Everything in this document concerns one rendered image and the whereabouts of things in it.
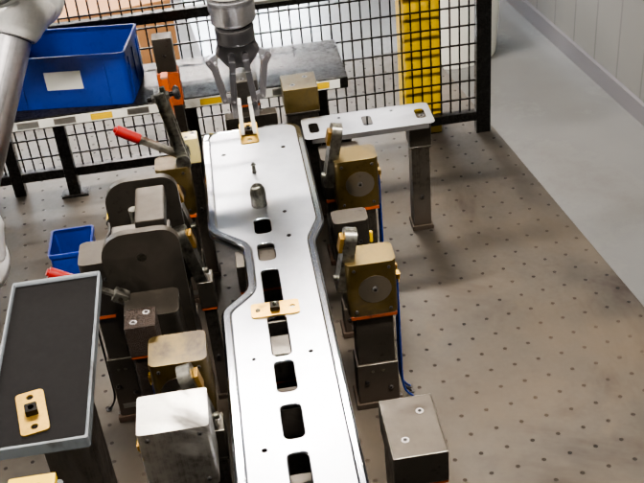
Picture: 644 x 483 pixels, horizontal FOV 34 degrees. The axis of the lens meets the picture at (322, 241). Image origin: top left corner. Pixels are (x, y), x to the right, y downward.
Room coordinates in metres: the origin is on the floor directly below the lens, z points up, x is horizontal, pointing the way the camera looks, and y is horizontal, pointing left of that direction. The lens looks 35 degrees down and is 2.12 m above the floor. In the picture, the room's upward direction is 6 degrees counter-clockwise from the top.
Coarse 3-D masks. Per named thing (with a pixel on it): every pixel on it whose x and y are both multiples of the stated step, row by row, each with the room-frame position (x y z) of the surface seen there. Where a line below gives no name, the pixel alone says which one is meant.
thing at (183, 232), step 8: (184, 224) 1.54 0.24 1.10; (184, 232) 1.52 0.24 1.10; (192, 232) 1.54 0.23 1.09; (184, 240) 1.52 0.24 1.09; (192, 240) 1.53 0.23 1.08; (184, 248) 1.52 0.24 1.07; (192, 248) 1.52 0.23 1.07; (184, 256) 1.52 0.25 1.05; (192, 256) 1.52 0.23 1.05; (192, 264) 1.52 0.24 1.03; (200, 264) 1.53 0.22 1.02; (192, 272) 1.52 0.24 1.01; (200, 272) 1.52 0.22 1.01; (208, 272) 1.53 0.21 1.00; (200, 280) 1.52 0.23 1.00
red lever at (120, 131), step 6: (114, 126) 1.86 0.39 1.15; (120, 126) 1.85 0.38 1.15; (114, 132) 1.85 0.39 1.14; (120, 132) 1.84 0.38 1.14; (126, 132) 1.85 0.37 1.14; (132, 132) 1.85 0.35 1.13; (126, 138) 1.84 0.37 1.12; (132, 138) 1.84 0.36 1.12; (138, 138) 1.85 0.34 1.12; (144, 138) 1.85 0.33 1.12; (144, 144) 1.85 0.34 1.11; (150, 144) 1.85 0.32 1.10; (156, 144) 1.85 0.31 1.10; (162, 144) 1.86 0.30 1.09; (162, 150) 1.85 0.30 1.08; (168, 150) 1.85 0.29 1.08; (174, 156) 1.85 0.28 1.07
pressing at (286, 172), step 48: (240, 144) 2.00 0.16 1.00; (288, 144) 1.97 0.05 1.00; (240, 192) 1.80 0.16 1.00; (288, 192) 1.78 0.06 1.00; (240, 240) 1.62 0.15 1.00; (288, 240) 1.61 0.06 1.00; (288, 288) 1.46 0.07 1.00; (240, 336) 1.34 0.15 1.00; (288, 336) 1.33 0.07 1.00; (240, 384) 1.23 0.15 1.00; (336, 384) 1.20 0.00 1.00; (240, 432) 1.12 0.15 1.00; (336, 432) 1.10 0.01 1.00; (240, 480) 1.02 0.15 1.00; (288, 480) 1.02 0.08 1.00; (336, 480) 1.01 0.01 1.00
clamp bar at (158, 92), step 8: (160, 88) 1.87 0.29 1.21; (176, 88) 1.86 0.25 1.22; (152, 96) 1.86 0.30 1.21; (160, 96) 1.84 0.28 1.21; (168, 96) 1.85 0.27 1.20; (176, 96) 1.85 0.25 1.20; (160, 104) 1.84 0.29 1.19; (168, 104) 1.84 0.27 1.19; (160, 112) 1.84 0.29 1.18; (168, 112) 1.84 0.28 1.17; (168, 120) 1.84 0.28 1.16; (168, 128) 1.84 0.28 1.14; (176, 128) 1.84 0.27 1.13; (176, 136) 1.84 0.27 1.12; (176, 144) 1.84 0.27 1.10; (184, 144) 1.87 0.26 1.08; (176, 152) 1.84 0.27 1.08; (184, 152) 1.84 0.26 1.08
